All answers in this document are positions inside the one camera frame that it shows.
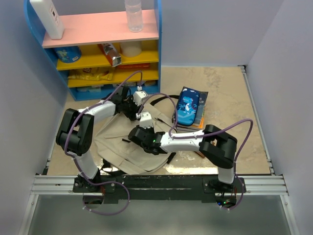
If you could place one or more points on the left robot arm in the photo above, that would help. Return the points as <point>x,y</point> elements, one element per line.
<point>75,133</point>

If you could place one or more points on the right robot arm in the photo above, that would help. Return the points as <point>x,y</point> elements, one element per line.
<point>217,146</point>

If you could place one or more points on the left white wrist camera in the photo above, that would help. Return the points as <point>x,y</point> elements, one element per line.
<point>139,97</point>

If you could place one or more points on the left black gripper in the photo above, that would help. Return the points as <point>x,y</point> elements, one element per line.
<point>136,109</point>

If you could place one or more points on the white small boxes row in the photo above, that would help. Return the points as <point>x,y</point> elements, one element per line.
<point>98,88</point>

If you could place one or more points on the blue shelf unit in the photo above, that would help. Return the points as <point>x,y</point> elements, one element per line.
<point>89,30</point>

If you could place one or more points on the brown leather wallet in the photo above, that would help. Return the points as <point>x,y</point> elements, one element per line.
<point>200,154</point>

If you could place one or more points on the yellow chips bag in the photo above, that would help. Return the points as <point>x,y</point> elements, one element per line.
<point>92,74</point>

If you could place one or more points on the beige canvas backpack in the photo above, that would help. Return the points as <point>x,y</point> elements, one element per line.
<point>114,147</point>

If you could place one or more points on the white rectangular bottle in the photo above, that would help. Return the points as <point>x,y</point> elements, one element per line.
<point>49,17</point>

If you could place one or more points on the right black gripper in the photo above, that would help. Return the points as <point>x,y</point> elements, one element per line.
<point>151,129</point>

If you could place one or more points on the blue round snack tub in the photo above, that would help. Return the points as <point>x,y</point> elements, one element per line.
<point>68,54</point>

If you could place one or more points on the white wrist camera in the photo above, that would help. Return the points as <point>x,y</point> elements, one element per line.
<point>139,97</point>
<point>146,121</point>

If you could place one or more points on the clear plastic water bottle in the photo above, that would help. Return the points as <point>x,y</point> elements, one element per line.
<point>134,15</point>

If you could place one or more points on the dark cover book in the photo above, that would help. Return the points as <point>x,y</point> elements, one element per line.
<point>199,120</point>

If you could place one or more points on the red flat box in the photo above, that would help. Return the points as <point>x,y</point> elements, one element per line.
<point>134,66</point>

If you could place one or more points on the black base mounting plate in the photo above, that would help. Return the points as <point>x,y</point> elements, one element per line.
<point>204,188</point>

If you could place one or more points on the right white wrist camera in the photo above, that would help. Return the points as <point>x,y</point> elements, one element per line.
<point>146,121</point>

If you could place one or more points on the blue dinosaur pencil case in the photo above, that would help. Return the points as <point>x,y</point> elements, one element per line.
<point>187,106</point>

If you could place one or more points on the white cylindrical container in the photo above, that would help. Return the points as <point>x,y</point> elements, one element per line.
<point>131,49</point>

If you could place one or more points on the aluminium frame rail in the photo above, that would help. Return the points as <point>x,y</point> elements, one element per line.
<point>54,209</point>

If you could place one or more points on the orange silver snack packet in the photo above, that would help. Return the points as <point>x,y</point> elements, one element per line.
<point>111,54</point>

